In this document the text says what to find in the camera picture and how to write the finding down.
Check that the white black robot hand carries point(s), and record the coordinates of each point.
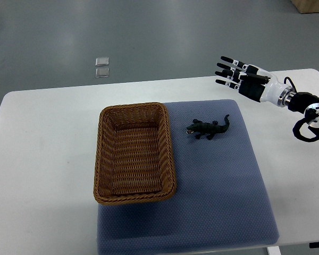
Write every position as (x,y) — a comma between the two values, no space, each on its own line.
(253,82)

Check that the dark toy crocodile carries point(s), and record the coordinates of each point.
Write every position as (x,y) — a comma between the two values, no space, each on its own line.
(207,129)

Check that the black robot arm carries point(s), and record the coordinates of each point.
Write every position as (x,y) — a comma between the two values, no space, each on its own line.
(307,104)

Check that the brown wicker basket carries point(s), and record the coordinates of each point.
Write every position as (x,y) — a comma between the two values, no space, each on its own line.
(134,156)

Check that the wooden box corner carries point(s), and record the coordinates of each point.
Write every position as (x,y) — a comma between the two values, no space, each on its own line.
(306,6)

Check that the blue quilted mat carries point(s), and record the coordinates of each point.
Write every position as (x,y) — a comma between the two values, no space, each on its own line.
(220,202)

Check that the upper clear floor tile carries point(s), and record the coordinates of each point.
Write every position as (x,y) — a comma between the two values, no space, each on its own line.
(102,61)

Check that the white table leg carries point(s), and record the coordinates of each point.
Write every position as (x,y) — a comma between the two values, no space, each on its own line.
(273,250)

